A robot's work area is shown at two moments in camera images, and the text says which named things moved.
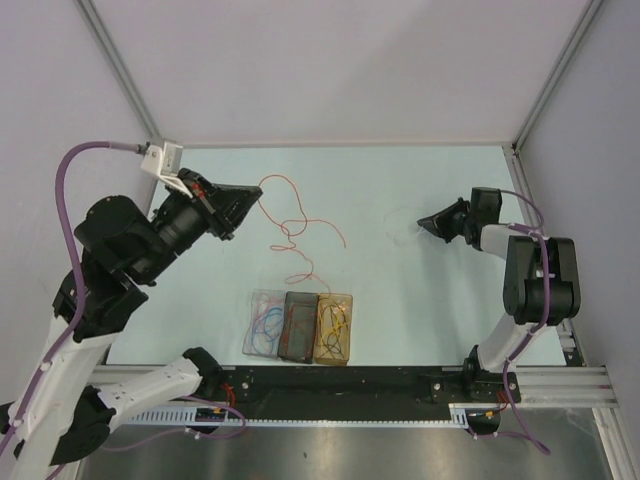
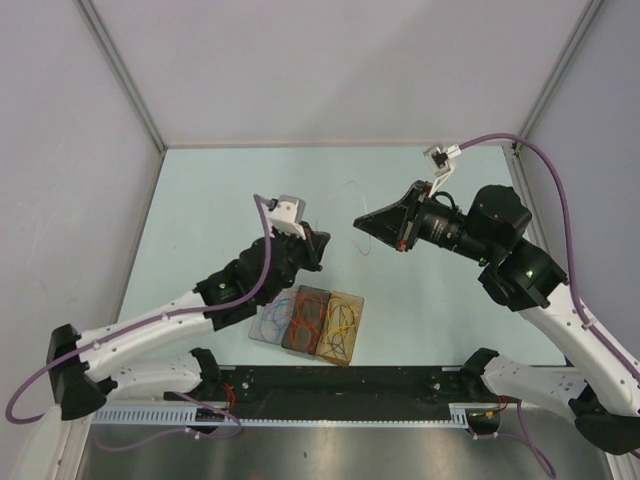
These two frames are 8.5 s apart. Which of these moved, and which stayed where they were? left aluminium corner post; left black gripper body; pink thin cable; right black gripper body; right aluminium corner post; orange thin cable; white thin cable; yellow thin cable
Moved: right black gripper body; yellow thin cable; pink thin cable; orange thin cable; white thin cable; left black gripper body
Stayed: right aluminium corner post; left aluminium corner post
